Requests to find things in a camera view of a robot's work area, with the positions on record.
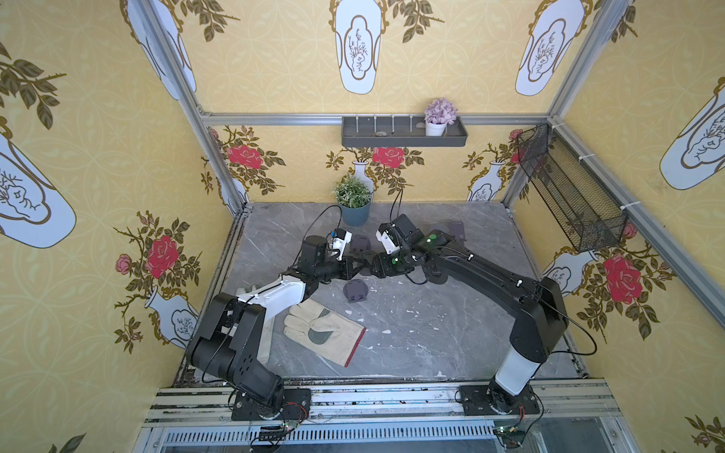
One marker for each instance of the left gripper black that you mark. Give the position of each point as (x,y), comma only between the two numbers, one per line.
(349,267)

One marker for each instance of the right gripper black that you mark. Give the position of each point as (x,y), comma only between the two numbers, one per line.
(382,264)

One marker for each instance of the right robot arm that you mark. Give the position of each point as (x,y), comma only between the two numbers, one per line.
(536,305)

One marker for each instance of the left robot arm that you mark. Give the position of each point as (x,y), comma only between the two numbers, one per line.
(228,336)

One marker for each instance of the beige work glove right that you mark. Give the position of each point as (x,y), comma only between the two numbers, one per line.
(323,331)

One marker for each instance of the green plant blue pot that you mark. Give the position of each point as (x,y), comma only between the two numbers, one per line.
(355,200)

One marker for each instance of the purple flower white pot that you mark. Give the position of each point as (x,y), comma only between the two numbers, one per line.
(438,116)

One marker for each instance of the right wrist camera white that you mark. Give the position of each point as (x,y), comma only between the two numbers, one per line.
(387,235)

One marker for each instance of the grey wall shelf tray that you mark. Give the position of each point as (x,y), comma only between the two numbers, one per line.
(398,131)

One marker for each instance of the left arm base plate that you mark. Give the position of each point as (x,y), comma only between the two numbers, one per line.
(289,404)

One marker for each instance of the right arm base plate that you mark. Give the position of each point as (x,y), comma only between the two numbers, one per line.
(491,399)

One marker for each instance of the black wire mesh basket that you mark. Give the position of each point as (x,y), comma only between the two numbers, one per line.
(584,209)

